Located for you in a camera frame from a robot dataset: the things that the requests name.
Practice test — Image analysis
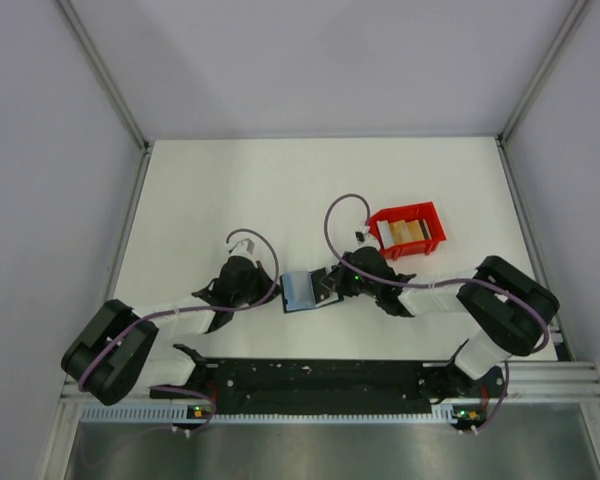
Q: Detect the blue leather card holder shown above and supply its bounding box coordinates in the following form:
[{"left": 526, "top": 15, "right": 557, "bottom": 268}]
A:
[{"left": 280, "top": 271, "right": 319, "bottom": 314}]

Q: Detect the red plastic bin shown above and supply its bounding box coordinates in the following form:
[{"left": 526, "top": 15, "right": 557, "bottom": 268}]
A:
[{"left": 369, "top": 202, "right": 447, "bottom": 260}]

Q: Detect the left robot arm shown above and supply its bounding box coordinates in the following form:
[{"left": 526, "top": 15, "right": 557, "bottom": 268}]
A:
[{"left": 61, "top": 255, "right": 280, "bottom": 406}]

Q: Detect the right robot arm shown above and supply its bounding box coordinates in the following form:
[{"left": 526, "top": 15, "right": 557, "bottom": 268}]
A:
[{"left": 320, "top": 246, "right": 560, "bottom": 396}]

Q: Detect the gold credit card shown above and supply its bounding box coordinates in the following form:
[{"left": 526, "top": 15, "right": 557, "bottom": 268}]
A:
[{"left": 389, "top": 221, "right": 413, "bottom": 245}]

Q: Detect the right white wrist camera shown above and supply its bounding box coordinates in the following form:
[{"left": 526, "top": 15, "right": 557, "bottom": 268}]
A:
[{"left": 355, "top": 223, "right": 378, "bottom": 248}]

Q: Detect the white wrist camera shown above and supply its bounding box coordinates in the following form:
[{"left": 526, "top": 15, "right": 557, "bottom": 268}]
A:
[
  {"left": 226, "top": 238, "right": 255, "bottom": 261},
  {"left": 355, "top": 223, "right": 378, "bottom": 248}
]

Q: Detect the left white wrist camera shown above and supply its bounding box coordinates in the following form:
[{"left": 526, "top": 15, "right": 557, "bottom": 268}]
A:
[{"left": 226, "top": 238, "right": 255, "bottom": 261}]

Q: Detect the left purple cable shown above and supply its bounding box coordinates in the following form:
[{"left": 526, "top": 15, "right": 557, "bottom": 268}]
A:
[{"left": 76, "top": 228, "right": 281, "bottom": 441}]

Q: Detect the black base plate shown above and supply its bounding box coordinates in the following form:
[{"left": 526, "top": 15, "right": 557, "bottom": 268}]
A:
[{"left": 149, "top": 357, "right": 511, "bottom": 415}]

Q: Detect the grey slotted cable duct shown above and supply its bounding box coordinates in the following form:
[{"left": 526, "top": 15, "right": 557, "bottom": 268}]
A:
[{"left": 80, "top": 403, "right": 478, "bottom": 425}]

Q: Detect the aluminium front rail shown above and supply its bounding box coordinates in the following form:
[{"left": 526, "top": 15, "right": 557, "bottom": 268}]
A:
[{"left": 59, "top": 360, "right": 600, "bottom": 405}]

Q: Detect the left aluminium frame post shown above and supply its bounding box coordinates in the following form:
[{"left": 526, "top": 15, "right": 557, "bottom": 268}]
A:
[{"left": 54, "top": 0, "right": 152, "bottom": 151}]

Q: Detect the aluminium frame post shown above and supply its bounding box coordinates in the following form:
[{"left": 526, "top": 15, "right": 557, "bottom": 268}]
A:
[
  {"left": 54, "top": 0, "right": 152, "bottom": 151},
  {"left": 497, "top": 0, "right": 594, "bottom": 144}
]

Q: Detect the right aluminium frame post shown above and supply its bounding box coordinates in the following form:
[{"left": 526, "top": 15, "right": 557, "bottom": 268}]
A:
[{"left": 497, "top": 0, "right": 594, "bottom": 144}]

